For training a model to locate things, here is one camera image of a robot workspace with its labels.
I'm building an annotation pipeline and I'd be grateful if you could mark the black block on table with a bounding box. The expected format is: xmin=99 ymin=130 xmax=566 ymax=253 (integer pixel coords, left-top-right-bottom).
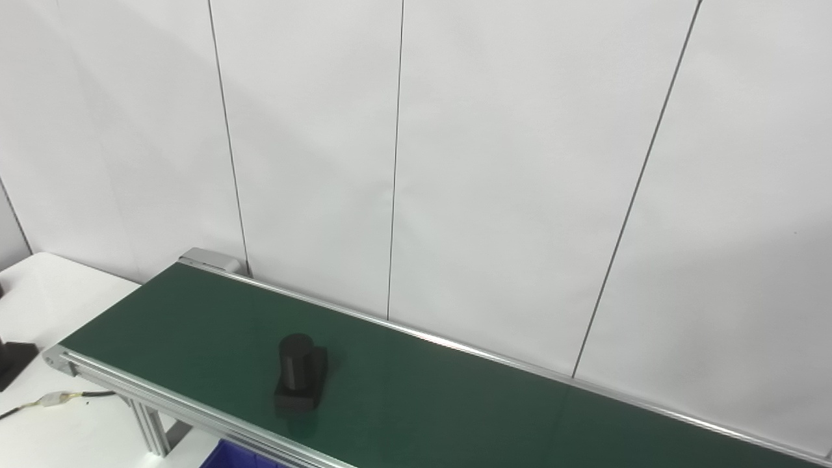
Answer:
xmin=0 ymin=341 xmax=39 ymax=392

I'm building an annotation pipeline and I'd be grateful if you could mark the aluminium conveyor support leg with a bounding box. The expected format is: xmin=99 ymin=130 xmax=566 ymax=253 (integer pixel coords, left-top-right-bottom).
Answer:
xmin=126 ymin=398 xmax=193 ymax=458

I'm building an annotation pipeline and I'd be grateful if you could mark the green conveyor belt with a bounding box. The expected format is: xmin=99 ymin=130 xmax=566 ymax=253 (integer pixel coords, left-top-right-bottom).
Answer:
xmin=60 ymin=263 xmax=832 ymax=468
xmin=42 ymin=247 xmax=832 ymax=468

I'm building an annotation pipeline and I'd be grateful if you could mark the grey conveyor end cover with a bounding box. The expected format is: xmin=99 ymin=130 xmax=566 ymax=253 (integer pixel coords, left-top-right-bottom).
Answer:
xmin=178 ymin=247 xmax=240 ymax=277

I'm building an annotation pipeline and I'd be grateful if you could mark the black cylinder block part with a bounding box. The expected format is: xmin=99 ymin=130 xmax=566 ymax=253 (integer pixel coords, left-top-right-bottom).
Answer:
xmin=272 ymin=333 xmax=330 ymax=412

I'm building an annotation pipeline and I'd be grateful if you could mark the blue plastic bin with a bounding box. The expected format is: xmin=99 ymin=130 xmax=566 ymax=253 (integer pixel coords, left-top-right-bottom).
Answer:
xmin=200 ymin=438 xmax=290 ymax=468

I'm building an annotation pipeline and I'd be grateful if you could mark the thin cable with connector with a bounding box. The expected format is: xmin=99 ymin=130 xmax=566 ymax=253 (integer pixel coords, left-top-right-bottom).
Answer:
xmin=0 ymin=389 xmax=118 ymax=421

